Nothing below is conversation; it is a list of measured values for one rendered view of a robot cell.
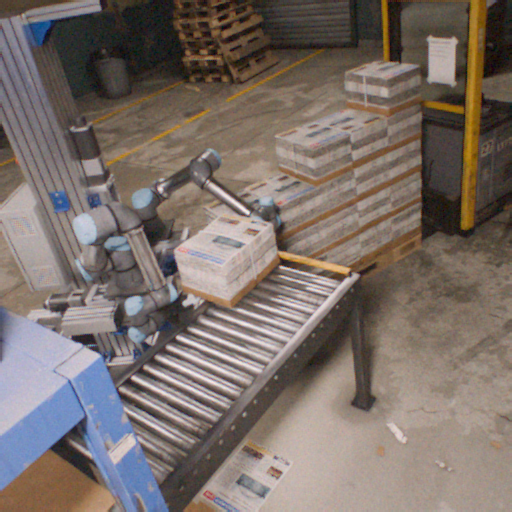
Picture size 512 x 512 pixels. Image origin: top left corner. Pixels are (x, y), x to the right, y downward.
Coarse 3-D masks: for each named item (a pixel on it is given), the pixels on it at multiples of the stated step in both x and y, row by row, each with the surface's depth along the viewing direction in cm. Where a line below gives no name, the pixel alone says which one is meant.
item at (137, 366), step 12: (204, 300) 241; (192, 312) 235; (204, 312) 235; (180, 324) 230; (168, 336) 224; (192, 336) 233; (156, 348) 219; (144, 360) 214; (132, 372) 209; (120, 384) 205; (120, 396) 206; (60, 444) 188; (60, 456) 189; (72, 456) 193
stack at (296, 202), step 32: (384, 160) 336; (256, 192) 321; (288, 192) 313; (320, 192) 315; (352, 192) 330; (384, 192) 346; (288, 224) 310; (320, 224) 324; (352, 224) 341; (384, 224) 358; (320, 256) 335; (352, 256) 353; (384, 256) 371
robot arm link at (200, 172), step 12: (192, 168) 268; (204, 168) 267; (192, 180) 270; (204, 180) 266; (216, 180) 269; (216, 192) 267; (228, 192) 267; (228, 204) 268; (240, 204) 267; (252, 216) 267; (264, 216) 270
